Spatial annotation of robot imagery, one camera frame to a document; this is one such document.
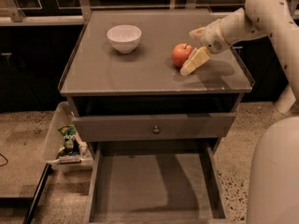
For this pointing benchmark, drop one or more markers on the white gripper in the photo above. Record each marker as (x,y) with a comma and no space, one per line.
(211,37)

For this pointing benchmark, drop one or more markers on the grey open middle drawer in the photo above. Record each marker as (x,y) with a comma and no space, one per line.
(155,182)

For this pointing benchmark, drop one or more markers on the white ceramic bowl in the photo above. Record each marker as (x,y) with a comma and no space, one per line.
(124,38)

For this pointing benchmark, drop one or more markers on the red apple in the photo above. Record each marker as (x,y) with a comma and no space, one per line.
(181,53)

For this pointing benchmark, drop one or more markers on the metal window railing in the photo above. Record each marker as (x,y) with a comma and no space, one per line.
(43,10)

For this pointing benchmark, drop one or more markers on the green snack bag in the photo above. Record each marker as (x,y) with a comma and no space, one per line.
(70,146)

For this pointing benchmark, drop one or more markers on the round metal drawer knob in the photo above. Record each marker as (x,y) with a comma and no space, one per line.
(156,130)

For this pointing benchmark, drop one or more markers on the clear plastic storage bin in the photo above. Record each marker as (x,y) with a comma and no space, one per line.
(83,161)

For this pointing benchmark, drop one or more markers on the grey drawer cabinet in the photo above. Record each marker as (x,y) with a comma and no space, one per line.
(100,81)

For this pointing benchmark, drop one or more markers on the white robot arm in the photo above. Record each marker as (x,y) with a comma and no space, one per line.
(274,173)

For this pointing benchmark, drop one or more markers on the grey top drawer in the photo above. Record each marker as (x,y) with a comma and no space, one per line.
(139,127)

